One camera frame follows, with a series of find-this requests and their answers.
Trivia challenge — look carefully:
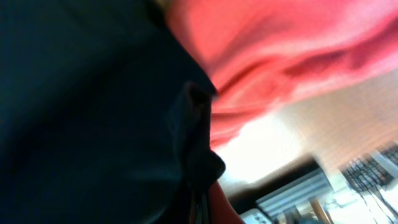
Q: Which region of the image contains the red t-shirt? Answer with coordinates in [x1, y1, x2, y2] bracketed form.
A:
[164, 0, 398, 224]

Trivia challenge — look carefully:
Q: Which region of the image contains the black t-shirt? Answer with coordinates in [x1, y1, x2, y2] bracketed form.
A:
[1, 0, 225, 223]

